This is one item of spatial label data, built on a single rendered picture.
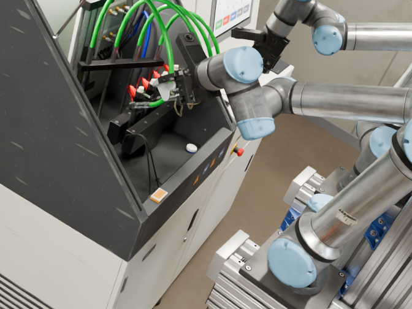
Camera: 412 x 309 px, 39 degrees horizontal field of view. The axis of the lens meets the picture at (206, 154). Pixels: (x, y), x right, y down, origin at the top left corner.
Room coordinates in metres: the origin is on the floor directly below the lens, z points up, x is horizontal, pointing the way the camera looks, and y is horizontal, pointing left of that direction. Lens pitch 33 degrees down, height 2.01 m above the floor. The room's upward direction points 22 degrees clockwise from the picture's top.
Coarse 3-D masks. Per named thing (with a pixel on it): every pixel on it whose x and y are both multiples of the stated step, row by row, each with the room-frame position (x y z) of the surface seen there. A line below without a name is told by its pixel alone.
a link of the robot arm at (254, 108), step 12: (228, 96) 1.09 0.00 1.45; (240, 96) 1.08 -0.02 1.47; (252, 96) 1.08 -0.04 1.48; (264, 96) 1.11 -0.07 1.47; (276, 96) 1.15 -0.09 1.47; (240, 108) 1.07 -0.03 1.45; (252, 108) 1.07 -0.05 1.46; (264, 108) 1.09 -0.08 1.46; (276, 108) 1.13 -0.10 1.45; (240, 120) 1.07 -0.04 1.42; (252, 120) 1.06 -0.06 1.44; (264, 120) 1.07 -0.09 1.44; (240, 132) 1.08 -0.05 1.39; (252, 132) 1.06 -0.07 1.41; (264, 132) 1.06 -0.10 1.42
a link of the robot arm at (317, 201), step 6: (312, 198) 1.14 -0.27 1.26; (318, 198) 1.14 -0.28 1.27; (324, 198) 1.16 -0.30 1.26; (330, 198) 1.17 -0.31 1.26; (312, 204) 1.12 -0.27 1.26; (318, 204) 1.11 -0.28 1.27; (324, 204) 1.13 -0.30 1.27; (306, 210) 1.12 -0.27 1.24; (312, 210) 1.11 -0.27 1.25; (318, 210) 1.10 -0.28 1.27
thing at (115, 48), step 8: (152, 0) 1.69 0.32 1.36; (160, 0) 1.68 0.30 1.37; (136, 8) 1.70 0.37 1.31; (176, 8) 1.67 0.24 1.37; (128, 16) 1.70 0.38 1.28; (184, 16) 1.66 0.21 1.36; (120, 32) 1.70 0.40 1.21; (112, 48) 1.71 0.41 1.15; (112, 56) 1.70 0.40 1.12; (160, 96) 1.66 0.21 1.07; (176, 96) 1.64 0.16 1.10
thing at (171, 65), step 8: (112, 0) 1.61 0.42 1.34; (144, 0) 1.52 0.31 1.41; (104, 8) 1.62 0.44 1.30; (152, 8) 1.50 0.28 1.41; (160, 16) 1.49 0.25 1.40; (96, 24) 1.63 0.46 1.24; (160, 24) 1.47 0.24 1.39; (96, 32) 1.63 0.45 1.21; (168, 40) 1.45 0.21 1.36; (168, 48) 1.44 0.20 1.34; (168, 56) 1.43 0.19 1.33; (152, 104) 1.43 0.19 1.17; (160, 104) 1.42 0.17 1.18
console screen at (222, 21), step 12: (216, 0) 2.11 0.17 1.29; (228, 0) 2.22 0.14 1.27; (240, 0) 2.36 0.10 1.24; (252, 0) 2.50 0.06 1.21; (216, 12) 2.12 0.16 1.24; (228, 12) 2.24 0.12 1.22; (240, 12) 2.37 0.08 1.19; (216, 24) 2.13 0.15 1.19; (228, 24) 2.25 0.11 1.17; (240, 24) 2.39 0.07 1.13; (216, 36) 2.14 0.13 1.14; (228, 36) 2.26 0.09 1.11
